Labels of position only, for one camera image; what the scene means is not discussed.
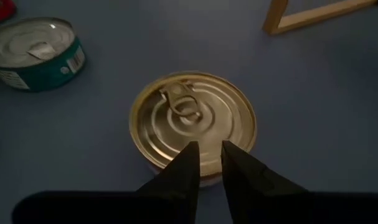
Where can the blue table mat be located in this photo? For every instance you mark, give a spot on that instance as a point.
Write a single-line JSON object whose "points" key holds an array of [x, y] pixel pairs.
{"points": [[300, 109]]}

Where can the teal can silver lid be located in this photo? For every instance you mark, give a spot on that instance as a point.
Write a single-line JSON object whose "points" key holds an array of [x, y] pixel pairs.
{"points": [[20, 46]]}

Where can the cream-lid salmon can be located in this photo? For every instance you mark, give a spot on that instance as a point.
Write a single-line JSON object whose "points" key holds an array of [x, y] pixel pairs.
{"points": [[213, 124]]}

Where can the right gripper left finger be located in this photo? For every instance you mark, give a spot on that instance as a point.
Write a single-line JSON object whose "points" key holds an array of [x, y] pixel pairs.
{"points": [[176, 186]]}

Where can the wooden slatted shelf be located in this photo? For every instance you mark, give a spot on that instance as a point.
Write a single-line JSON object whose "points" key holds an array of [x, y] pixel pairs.
{"points": [[274, 15]]}

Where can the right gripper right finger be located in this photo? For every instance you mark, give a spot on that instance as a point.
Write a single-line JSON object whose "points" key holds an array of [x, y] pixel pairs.
{"points": [[254, 193]]}

